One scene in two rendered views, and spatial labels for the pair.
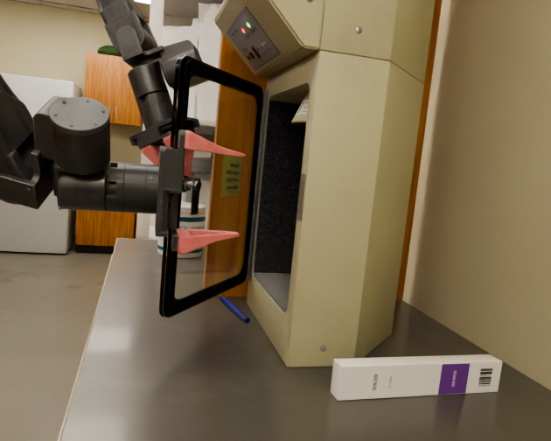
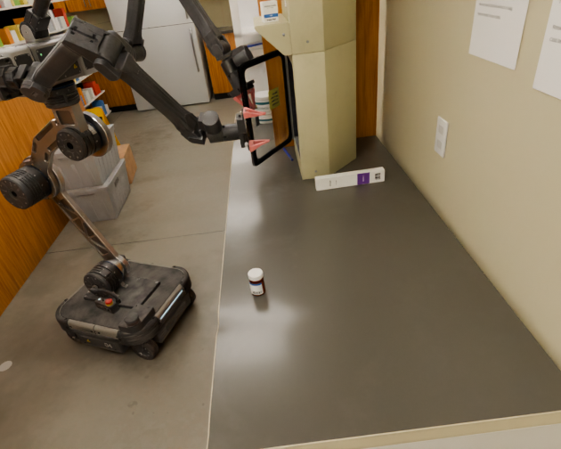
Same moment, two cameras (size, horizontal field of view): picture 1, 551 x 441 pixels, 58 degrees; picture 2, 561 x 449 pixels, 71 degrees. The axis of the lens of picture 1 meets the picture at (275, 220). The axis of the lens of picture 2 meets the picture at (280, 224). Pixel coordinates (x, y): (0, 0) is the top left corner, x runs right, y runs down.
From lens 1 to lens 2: 0.84 m
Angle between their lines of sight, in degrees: 29
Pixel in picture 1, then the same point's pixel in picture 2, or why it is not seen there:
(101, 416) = (238, 202)
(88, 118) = (212, 119)
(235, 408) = (280, 196)
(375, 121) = (321, 78)
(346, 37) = (303, 45)
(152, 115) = (234, 83)
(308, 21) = (284, 44)
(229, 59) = not seen: hidden behind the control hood
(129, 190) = (230, 134)
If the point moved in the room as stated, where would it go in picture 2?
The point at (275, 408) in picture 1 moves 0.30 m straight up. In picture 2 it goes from (293, 195) to (285, 117)
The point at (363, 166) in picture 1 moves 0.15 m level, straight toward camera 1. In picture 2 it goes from (320, 98) to (307, 111)
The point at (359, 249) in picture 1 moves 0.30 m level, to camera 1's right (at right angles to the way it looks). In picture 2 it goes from (324, 132) to (408, 129)
